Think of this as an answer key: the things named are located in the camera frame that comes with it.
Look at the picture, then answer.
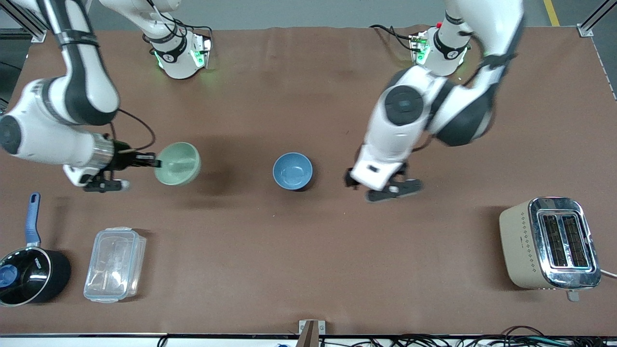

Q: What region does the black right arm base cable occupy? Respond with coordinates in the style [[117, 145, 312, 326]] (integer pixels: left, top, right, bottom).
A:
[[145, 0, 214, 46]]

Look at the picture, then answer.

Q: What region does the cream and chrome toaster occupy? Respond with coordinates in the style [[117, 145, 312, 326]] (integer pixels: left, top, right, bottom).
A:
[[499, 196, 602, 302]]

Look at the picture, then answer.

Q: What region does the clear plastic food container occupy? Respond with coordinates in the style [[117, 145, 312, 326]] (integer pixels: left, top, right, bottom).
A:
[[83, 227, 147, 304]]

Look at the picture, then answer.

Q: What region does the black arm base cable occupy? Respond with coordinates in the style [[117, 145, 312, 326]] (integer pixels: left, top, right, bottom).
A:
[[369, 24, 416, 52], [145, 0, 214, 46]]

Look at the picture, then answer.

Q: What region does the black left arm base cable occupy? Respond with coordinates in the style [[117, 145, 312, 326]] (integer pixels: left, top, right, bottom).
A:
[[369, 24, 416, 52]]

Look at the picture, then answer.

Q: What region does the aluminium frame post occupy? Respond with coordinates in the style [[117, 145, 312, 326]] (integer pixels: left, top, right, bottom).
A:
[[577, 0, 617, 38], [0, 0, 47, 43]]

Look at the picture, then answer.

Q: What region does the black saucepan with blue handle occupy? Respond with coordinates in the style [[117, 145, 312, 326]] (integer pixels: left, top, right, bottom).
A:
[[0, 192, 72, 307]]

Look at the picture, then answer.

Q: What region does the green bowl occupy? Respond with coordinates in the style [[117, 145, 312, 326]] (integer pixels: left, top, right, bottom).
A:
[[154, 141, 201, 187]]

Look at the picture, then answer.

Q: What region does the metal table edge bracket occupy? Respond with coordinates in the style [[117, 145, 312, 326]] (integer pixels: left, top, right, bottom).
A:
[[298, 320, 326, 347]]

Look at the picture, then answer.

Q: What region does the blue bowl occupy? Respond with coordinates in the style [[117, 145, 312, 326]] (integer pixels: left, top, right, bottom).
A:
[[272, 152, 314, 191]]

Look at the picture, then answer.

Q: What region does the blue round lid knob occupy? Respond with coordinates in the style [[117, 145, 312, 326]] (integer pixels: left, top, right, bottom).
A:
[[0, 265, 19, 289]]

